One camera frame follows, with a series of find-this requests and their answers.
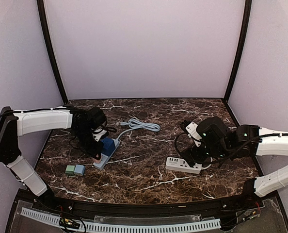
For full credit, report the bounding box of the pink plug adapter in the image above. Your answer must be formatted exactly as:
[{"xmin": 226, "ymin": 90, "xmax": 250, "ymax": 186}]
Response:
[{"xmin": 93, "ymin": 157, "xmax": 102, "ymax": 164}]

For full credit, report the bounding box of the blue cube socket adapter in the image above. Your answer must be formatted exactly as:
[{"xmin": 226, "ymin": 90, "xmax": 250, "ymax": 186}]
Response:
[{"xmin": 101, "ymin": 137, "xmax": 119, "ymax": 156}]

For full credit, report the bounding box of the light blue plug adapter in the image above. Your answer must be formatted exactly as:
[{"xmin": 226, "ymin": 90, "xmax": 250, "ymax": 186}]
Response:
[{"xmin": 74, "ymin": 165, "xmax": 85, "ymax": 176}]

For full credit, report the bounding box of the green plug adapter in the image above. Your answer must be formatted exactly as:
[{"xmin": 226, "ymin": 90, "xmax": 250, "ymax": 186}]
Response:
[{"xmin": 64, "ymin": 165, "xmax": 75, "ymax": 176}]

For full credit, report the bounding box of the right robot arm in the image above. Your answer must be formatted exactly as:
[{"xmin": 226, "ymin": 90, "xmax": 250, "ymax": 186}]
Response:
[{"xmin": 177, "ymin": 116, "xmax": 288, "ymax": 197}]

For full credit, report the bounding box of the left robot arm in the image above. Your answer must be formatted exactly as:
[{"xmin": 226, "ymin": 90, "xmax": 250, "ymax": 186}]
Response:
[{"xmin": 0, "ymin": 106, "xmax": 108, "ymax": 197}]

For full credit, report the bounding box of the light blue power strip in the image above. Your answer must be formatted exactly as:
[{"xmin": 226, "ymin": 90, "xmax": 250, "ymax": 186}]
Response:
[{"xmin": 93, "ymin": 145, "xmax": 119, "ymax": 170}]

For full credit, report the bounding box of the white power strip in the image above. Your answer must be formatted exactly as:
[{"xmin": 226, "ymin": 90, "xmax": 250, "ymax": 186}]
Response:
[{"xmin": 165, "ymin": 157, "xmax": 202, "ymax": 174}]

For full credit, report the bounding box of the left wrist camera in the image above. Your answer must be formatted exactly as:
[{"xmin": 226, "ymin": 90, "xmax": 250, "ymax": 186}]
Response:
[{"xmin": 87, "ymin": 107, "xmax": 107, "ymax": 129}]

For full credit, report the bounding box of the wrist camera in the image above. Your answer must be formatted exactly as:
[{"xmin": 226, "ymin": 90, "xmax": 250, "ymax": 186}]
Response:
[
  {"xmin": 87, "ymin": 107, "xmax": 107, "ymax": 129},
  {"xmin": 180, "ymin": 120, "xmax": 202, "ymax": 147}
]

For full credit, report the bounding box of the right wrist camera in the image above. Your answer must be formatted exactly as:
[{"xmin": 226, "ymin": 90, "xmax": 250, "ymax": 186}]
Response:
[{"xmin": 180, "ymin": 120, "xmax": 202, "ymax": 147}]

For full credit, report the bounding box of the light blue power cable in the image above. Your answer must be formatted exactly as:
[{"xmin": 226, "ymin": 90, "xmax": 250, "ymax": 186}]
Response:
[{"xmin": 115, "ymin": 118, "xmax": 160, "ymax": 141}]

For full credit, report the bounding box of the black front rail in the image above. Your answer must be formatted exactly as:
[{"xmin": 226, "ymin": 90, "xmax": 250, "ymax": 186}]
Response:
[{"xmin": 30, "ymin": 195, "xmax": 258, "ymax": 219}]

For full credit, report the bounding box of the grey slotted cable duct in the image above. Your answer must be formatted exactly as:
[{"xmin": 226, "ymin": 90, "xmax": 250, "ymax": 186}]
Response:
[{"xmin": 20, "ymin": 207, "xmax": 221, "ymax": 233}]

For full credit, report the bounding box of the left black frame post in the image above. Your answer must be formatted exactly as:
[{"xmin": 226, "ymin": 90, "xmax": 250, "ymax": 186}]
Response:
[{"xmin": 36, "ymin": 0, "xmax": 68, "ymax": 104}]

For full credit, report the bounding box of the black frame post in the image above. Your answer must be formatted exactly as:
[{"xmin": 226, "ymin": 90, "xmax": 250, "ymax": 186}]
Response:
[
  {"xmin": 223, "ymin": 0, "xmax": 253, "ymax": 104},
  {"xmin": 36, "ymin": 0, "xmax": 68, "ymax": 104}
]

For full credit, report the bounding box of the right black frame post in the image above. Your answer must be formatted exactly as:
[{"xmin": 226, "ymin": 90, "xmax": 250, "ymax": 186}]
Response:
[{"xmin": 223, "ymin": 0, "xmax": 253, "ymax": 104}]

